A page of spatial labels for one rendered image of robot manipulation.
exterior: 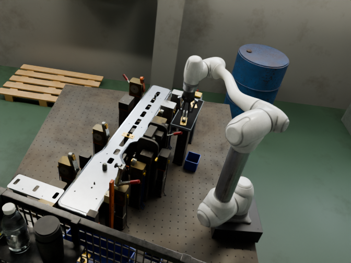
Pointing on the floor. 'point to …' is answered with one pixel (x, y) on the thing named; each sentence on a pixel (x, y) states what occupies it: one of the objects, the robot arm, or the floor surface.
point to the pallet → (52, 90)
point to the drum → (257, 73)
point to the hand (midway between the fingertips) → (184, 116)
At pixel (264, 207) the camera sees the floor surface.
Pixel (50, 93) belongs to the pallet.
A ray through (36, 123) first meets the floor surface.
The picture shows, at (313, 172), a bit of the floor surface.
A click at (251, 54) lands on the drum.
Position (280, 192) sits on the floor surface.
